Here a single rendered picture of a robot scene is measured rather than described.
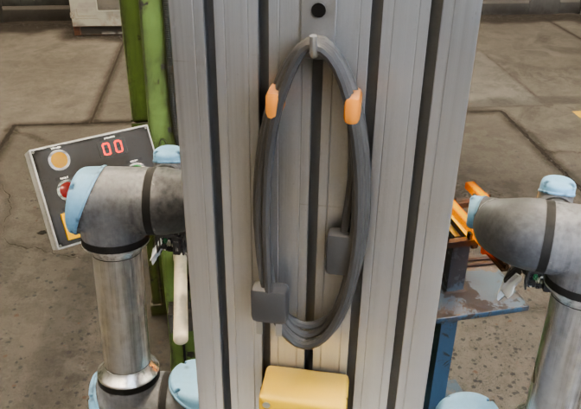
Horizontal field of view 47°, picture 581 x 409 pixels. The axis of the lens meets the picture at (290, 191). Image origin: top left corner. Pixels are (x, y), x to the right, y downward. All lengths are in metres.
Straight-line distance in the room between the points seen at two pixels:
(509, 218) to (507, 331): 2.13
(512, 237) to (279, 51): 0.61
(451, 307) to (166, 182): 1.26
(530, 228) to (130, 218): 0.63
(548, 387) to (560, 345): 0.09
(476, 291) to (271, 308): 1.64
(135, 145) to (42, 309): 1.51
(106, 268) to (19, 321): 2.12
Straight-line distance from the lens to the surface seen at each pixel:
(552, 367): 1.20
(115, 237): 1.14
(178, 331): 2.05
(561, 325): 1.16
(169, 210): 1.10
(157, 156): 1.59
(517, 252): 1.08
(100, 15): 7.49
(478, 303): 2.19
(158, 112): 2.16
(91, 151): 1.94
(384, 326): 0.68
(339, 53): 0.53
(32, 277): 3.55
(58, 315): 3.26
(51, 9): 8.21
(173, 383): 1.31
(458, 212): 2.11
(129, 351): 1.27
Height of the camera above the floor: 1.96
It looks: 29 degrees down
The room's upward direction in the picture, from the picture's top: 1 degrees clockwise
